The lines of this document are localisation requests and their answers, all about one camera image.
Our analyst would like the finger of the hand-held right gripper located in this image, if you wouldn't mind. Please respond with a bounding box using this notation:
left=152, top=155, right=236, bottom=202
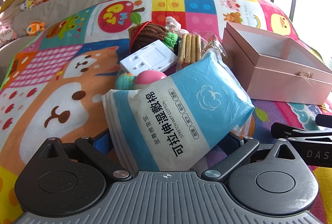
left=271, top=122, right=332, bottom=145
left=315, top=114, right=332, bottom=128

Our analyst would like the clear biscuit packet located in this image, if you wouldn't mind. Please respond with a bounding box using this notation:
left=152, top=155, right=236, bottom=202
left=176, top=33, right=205, bottom=69

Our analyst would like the pink plush toy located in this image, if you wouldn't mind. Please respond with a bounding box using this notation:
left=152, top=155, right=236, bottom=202
left=0, top=24, right=17, bottom=44

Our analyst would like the pink cardboard box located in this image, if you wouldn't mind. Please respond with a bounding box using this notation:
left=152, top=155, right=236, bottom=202
left=222, top=22, right=332, bottom=106

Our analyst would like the white power adapter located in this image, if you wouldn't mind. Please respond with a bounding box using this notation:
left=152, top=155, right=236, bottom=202
left=120, top=40, right=178, bottom=77

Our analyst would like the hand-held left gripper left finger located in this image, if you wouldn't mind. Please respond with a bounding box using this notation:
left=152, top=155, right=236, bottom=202
left=39, top=129, right=133, bottom=182

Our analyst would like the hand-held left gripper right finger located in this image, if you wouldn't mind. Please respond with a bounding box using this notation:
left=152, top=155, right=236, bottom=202
left=202, top=133, right=303, bottom=183

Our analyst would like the colourful cartoon printed blanket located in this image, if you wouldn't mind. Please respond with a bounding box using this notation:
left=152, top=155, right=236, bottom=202
left=0, top=0, right=332, bottom=224

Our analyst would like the pink tissue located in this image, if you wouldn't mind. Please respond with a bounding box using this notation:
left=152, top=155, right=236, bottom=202
left=165, top=16, right=187, bottom=34

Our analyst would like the brown green knitted doll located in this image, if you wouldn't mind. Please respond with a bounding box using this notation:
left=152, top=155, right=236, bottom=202
left=128, top=21, right=182, bottom=55

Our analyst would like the pink ball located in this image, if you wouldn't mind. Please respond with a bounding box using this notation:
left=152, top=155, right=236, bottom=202
left=135, top=70, right=168, bottom=90

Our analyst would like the yellow banana plush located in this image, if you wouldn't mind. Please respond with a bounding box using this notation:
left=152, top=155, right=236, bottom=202
left=0, top=0, right=24, bottom=13

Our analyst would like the orange fish plush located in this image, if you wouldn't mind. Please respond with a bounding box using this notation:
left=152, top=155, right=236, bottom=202
left=26, top=21, right=45, bottom=36

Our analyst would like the teal toy ball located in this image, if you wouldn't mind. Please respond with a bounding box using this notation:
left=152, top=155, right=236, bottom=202
left=115, top=72, right=137, bottom=90

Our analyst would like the clear snack wrapper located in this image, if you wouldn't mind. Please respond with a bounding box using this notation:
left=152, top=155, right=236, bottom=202
left=202, top=35, right=229, bottom=59

